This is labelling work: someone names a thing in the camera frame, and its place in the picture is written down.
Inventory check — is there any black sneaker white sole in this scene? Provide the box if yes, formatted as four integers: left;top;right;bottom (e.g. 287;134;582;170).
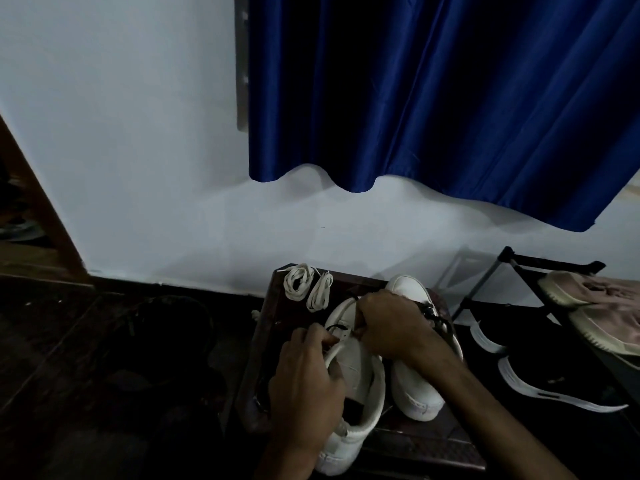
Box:
469;319;509;357
497;357;629;414

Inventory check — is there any grey slipper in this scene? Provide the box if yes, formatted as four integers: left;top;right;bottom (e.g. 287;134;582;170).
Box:
0;219;47;243

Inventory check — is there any white shoelace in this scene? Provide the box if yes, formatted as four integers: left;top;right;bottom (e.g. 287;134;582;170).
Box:
305;271;335;313
283;263;316;302

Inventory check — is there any brown wooden door frame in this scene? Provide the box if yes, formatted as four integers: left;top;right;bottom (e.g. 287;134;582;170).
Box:
0;114;95;287

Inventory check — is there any pink sneaker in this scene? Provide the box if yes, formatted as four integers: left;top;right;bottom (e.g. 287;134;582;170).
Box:
539;271;640;309
569;304;640;357

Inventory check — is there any person's right hand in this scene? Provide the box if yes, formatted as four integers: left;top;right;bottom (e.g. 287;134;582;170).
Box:
353;289;451;368

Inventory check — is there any black shoelace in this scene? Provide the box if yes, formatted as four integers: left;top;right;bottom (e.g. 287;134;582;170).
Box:
325;322;362;341
417;301;455;343

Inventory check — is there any person's left hand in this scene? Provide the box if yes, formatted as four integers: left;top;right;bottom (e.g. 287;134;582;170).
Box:
268;323;347;453

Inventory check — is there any person's right forearm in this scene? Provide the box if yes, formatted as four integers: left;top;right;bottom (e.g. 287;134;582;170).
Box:
415;342;579;480

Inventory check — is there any blue curtain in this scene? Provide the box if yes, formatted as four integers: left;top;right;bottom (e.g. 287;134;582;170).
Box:
247;0;640;233

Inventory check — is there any dark brown plastic stool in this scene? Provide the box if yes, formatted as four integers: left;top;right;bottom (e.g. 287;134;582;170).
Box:
235;264;487;471

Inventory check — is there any black shoe rack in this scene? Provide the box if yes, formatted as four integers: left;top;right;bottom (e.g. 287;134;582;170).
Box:
451;246;640;425

